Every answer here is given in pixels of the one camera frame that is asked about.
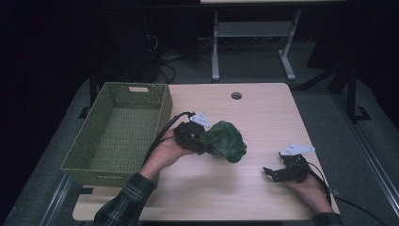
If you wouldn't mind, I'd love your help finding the person's right hand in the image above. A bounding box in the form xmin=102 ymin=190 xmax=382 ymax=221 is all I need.
xmin=282 ymin=173 xmax=334 ymax=215

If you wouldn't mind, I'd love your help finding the person's left hand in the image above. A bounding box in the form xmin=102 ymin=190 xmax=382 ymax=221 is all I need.
xmin=138 ymin=129 xmax=196 ymax=182

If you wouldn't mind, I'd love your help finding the black stand leg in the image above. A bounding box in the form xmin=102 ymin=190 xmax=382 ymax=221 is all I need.
xmin=77 ymin=70 xmax=99 ymax=120

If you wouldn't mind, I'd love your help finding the green woven basket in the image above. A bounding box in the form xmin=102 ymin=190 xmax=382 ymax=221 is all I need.
xmin=59 ymin=81 xmax=174 ymax=190

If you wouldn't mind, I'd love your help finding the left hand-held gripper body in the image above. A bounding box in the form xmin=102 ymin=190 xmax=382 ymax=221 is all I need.
xmin=172 ymin=110 xmax=212 ymax=156

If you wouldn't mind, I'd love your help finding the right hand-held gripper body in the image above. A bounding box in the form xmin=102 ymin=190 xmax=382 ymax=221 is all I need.
xmin=271 ymin=142 xmax=316 ymax=185

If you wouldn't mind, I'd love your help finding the black tripod stand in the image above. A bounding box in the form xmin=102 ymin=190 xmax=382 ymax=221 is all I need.
xmin=295 ymin=59 xmax=373 ymax=124

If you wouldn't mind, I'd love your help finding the tangle of floor cables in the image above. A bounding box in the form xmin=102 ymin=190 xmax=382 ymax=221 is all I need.
xmin=142 ymin=32 xmax=217 ymax=85

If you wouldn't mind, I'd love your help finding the metal floor rail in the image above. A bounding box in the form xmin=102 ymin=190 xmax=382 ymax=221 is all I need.
xmin=40 ymin=173 xmax=77 ymax=226
xmin=332 ymin=93 xmax=399 ymax=218

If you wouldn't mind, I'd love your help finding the dark cabinet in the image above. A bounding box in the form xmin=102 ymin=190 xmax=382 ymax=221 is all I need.
xmin=93 ymin=12 xmax=160 ymax=84

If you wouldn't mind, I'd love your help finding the dark green pet garment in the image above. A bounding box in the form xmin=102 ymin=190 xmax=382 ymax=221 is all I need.
xmin=199 ymin=120 xmax=248 ymax=164

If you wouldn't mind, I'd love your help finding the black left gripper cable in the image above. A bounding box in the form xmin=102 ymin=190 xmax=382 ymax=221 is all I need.
xmin=142 ymin=110 xmax=196 ymax=167

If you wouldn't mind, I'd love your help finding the grey metal stand frame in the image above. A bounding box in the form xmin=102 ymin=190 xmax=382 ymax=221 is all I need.
xmin=211 ymin=8 xmax=302 ymax=83

